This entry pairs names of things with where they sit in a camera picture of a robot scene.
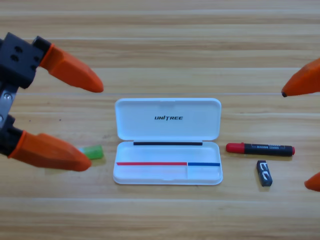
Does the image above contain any black eraser with white print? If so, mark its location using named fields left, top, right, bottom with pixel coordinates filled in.
left=256, top=159, right=273, bottom=188

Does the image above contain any green highlighter pen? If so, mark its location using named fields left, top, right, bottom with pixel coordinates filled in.
left=77, top=144, right=104, bottom=161

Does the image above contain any white Unitree pencil case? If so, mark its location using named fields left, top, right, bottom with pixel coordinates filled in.
left=112, top=97, right=224, bottom=186

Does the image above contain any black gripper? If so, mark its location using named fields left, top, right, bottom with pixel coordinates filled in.
left=0, top=32, right=105, bottom=161

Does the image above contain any black marker with red cap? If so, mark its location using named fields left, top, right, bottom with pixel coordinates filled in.
left=225, top=142, right=296, bottom=157

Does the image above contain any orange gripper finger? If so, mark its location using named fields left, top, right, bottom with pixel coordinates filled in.
left=8, top=130, right=93, bottom=173
left=304, top=171, right=320, bottom=193
left=281, top=57, right=320, bottom=98

